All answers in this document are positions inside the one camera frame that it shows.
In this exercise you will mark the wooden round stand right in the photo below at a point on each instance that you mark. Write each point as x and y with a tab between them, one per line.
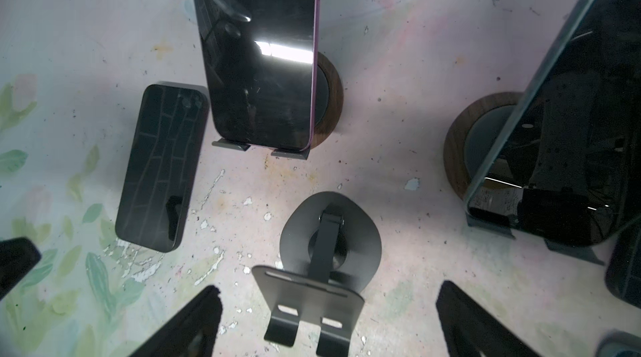
468	141

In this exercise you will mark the black phone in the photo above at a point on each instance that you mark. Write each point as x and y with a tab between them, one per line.
162	167
623	275

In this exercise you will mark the teal-edged phone back right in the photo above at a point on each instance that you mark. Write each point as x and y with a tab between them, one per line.
565	165

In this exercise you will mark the dark grey stand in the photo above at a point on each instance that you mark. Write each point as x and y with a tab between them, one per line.
330	250

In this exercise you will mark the wooden round stand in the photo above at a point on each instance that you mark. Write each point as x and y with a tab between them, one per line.
328	101
468	141

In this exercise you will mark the wooden round stand left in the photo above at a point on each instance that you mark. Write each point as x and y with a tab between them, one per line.
328	101

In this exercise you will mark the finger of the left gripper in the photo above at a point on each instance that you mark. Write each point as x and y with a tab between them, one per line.
18	256

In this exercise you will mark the purple-edged phone back left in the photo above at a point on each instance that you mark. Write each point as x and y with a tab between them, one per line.
233	27

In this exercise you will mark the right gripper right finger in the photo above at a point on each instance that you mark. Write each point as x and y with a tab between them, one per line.
469	330

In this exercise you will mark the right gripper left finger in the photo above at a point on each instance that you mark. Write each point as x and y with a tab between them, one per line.
191	332

